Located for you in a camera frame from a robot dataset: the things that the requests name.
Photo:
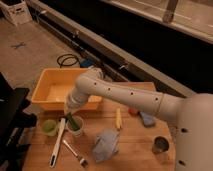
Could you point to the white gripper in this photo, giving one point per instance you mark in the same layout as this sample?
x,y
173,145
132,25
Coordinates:
x,y
72,104

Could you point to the green pepper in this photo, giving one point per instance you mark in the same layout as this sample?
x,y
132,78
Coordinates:
x,y
72,122

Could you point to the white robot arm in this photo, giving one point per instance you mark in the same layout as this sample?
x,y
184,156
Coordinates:
x,y
193,116

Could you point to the white paper cup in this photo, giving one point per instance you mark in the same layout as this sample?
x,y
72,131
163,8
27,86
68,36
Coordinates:
x,y
76,132

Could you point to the green plastic cup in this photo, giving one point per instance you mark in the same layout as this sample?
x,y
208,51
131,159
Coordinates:
x,y
50,127

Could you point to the metal cup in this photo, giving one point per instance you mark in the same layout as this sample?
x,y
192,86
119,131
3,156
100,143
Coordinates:
x,y
160,145

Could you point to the yellow plastic bin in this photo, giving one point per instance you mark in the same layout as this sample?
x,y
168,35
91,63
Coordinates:
x,y
53,86

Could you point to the blue object on floor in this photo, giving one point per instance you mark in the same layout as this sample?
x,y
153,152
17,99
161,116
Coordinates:
x,y
86,63

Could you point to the yellow banana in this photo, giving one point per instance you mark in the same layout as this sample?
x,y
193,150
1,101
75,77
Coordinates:
x,y
118,119

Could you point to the blue crumpled cloth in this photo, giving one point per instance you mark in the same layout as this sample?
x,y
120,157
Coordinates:
x,y
105,145

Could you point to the red peach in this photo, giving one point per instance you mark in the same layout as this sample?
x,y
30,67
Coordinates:
x,y
133,111

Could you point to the black equipment stand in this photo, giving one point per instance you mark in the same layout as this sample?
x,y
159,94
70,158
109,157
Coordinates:
x,y
13,121

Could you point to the blue sponge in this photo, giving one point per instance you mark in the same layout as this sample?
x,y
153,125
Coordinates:
x,y
147,120

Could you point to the white cardboard box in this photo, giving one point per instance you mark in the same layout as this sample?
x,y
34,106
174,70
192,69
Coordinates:
x,y
16,14

